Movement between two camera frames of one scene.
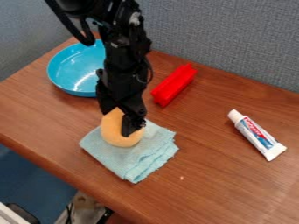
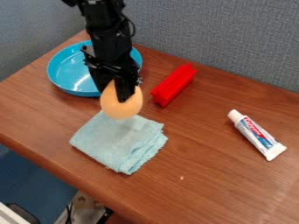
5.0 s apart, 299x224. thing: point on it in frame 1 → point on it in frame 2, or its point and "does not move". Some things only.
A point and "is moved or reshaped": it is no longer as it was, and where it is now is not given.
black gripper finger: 132,122 → 126,86
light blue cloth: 134,162 is moved or reshaped
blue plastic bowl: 72,67 does not move
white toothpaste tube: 263,141 does not move
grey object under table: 84,210 does not move
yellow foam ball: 111,128 is moved or reshaped
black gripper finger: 107,103 → 102,77
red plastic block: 173,84 does not move
